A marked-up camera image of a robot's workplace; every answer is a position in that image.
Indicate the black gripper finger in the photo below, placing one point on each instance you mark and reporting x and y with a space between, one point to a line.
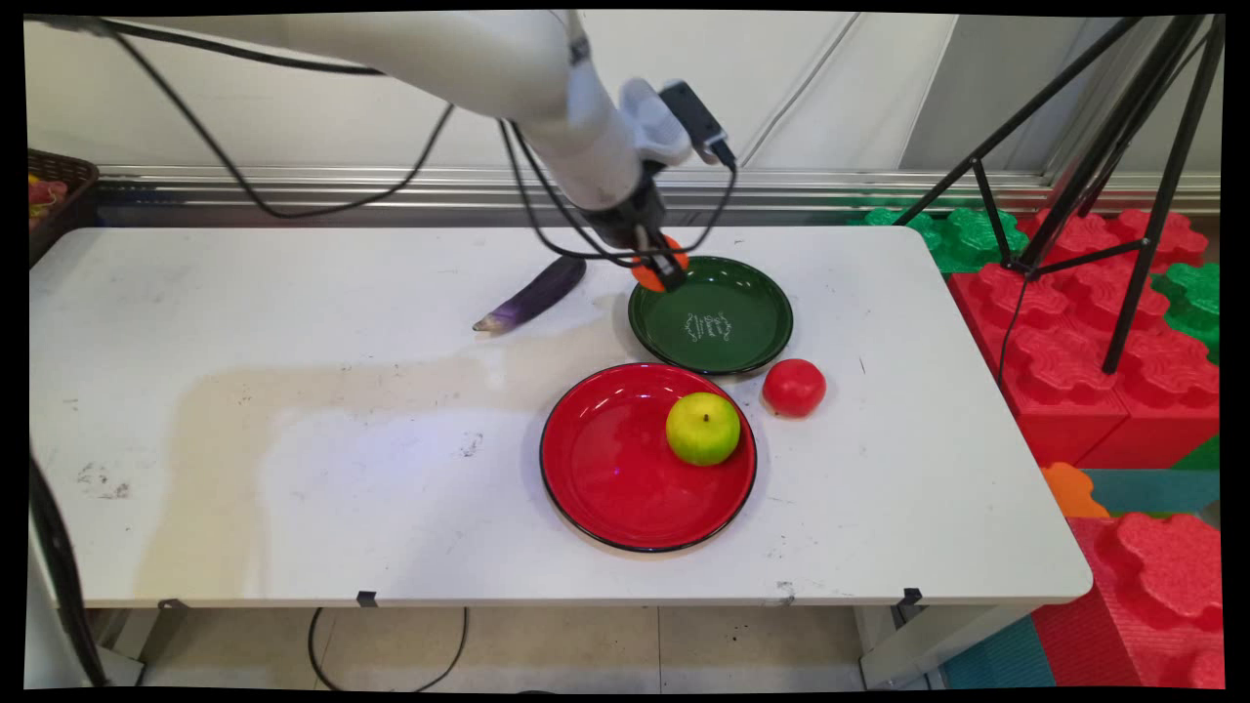
674 244
662 264

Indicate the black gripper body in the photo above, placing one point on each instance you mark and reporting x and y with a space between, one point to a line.
625 215

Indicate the orange toy carrot piece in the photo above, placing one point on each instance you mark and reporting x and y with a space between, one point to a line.
645 275

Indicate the purple toy eggplant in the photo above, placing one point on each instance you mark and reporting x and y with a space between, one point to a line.
537 293

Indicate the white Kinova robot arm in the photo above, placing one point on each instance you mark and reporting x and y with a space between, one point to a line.
469 59

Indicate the dark green plate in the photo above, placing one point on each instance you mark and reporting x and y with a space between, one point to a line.
742 322

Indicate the green toy apple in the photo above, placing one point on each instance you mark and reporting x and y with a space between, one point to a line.
703 430

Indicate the red toy tomato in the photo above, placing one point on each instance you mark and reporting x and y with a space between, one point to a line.
794 388

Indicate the red plate black rim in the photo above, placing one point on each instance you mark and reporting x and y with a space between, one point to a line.
610 469

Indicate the green foam block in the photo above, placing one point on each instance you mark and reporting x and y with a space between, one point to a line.
1193 303
962 239

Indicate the large red foam block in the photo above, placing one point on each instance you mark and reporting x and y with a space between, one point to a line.
1064 361

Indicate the white table leg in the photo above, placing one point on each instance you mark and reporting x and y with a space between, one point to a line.
928 644

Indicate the orange foam piece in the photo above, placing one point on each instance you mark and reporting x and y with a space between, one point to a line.
1071 491

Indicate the black tripod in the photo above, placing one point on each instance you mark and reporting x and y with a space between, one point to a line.
1159 205

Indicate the teal foam mat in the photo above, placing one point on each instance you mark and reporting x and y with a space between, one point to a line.
1001 659
1157 490

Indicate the dark woven basket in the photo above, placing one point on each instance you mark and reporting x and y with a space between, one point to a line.
68 210

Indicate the toy fruits in basket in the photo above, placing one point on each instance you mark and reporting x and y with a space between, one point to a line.
41 195

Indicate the grey table leg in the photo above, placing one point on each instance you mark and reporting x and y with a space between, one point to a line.
146 635

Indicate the black wrist camera white mount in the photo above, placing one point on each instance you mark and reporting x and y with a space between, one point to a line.
674 122

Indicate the aluminium wall rail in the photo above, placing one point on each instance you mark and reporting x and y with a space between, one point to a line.
830 186

